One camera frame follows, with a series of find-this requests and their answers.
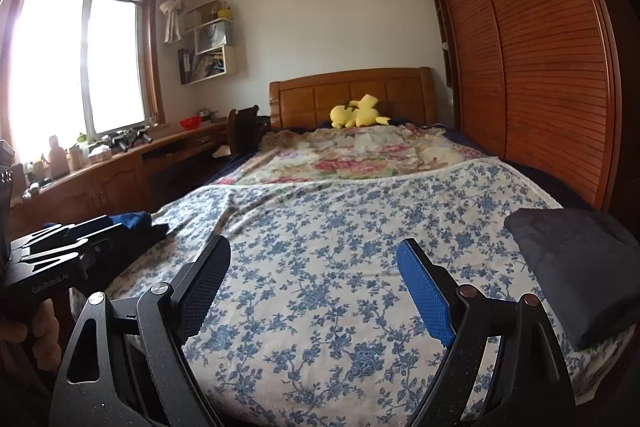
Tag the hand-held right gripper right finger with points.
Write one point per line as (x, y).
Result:
(425, 292)

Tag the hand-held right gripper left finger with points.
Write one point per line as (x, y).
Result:
(205, 287)

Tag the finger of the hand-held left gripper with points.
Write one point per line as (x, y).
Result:
(107, 252)
(92, 227)

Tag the blue suit jacket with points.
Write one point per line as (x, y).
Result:
(132, 221)

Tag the person's left hand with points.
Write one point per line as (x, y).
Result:
(50, 332)

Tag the long wooden desk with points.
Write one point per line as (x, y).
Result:
(115, 167)

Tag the pink bottle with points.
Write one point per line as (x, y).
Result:
(57, 157)

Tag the black metal gadget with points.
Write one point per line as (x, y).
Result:
(122, 138)

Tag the blue floral blanket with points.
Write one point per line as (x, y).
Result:
(325, 232)

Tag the grey folded garment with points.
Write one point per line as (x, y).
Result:
(575, 267)

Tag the pink floral quilt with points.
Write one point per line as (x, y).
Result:
(350, 157)

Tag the dark blue bed sheet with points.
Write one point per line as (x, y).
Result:
(540, 184)

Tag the dark wooden chair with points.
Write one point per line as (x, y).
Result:
(240, 127)

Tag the wood-framed window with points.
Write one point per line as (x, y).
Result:
(60, 57)

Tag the black binder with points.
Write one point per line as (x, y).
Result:
(184, 67)

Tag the yellow plush toy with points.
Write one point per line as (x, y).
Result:
(357, 113)

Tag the stack of papers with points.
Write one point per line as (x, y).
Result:
(209, 67)

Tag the wooden bed headboard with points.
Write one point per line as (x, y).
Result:
(315, 94)

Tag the silver paper bag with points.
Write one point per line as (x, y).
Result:
(212, 38)

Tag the tied cream curtain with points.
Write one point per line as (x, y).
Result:
(172, 7)

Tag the yellow cup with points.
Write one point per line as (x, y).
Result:
(225, 13)

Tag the wooden louvered wardrobe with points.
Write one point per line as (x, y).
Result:
(525, 57)

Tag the white wall shelf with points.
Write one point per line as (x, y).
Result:
(235, 59)

